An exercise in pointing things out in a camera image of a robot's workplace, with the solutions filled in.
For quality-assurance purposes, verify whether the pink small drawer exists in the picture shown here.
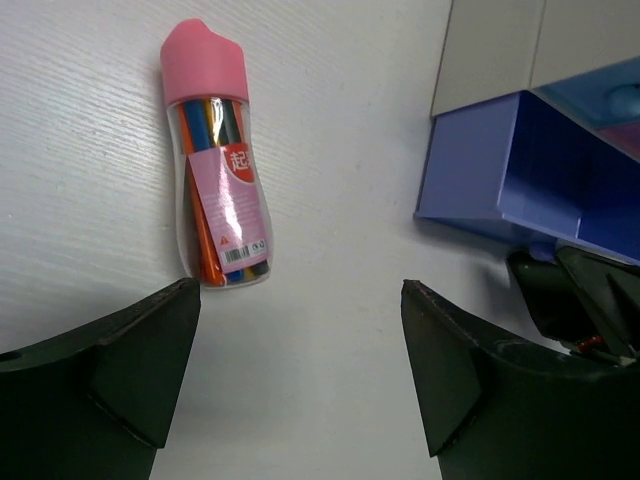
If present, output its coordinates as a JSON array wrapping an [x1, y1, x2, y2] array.
[[596, 119, 640, 161]]

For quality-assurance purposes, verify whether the pink tube of erasers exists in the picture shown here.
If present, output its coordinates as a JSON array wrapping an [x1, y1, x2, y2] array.
[[160, 19, 273, 289]]

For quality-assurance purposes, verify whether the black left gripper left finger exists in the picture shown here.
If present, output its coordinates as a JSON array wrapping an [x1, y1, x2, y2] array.
[[1, 278, 201, 479]]

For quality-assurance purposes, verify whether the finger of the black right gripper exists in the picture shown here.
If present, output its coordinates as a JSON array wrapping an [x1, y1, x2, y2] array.
[[507, 251, 599, 344], [555, 247, 639, 358]]

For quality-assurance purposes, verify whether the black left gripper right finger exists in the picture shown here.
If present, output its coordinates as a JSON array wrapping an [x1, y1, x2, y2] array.
[[401, 280, 639, 479]]

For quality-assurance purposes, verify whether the light blue small drawer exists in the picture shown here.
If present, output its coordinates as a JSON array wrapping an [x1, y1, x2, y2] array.
[[535, 57, 639, 128]]

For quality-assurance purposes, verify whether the white mini drawer cabinet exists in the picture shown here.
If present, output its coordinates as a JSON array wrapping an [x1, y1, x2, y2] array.
[[431, 0, 639, 116]]

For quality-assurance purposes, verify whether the blue wide bottom drawer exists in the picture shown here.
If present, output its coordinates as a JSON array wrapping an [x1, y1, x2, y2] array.
[[415, 92, 639, 263]]

